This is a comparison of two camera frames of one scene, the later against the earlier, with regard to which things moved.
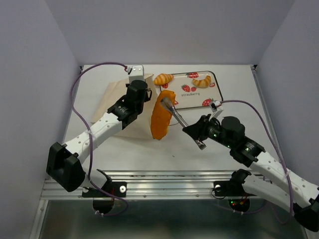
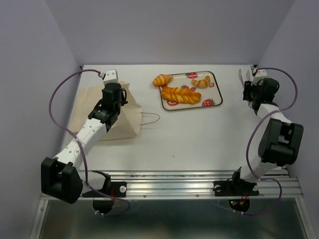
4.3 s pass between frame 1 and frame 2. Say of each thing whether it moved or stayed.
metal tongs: moved
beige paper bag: moved
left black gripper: moved
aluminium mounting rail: stayed
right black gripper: moved
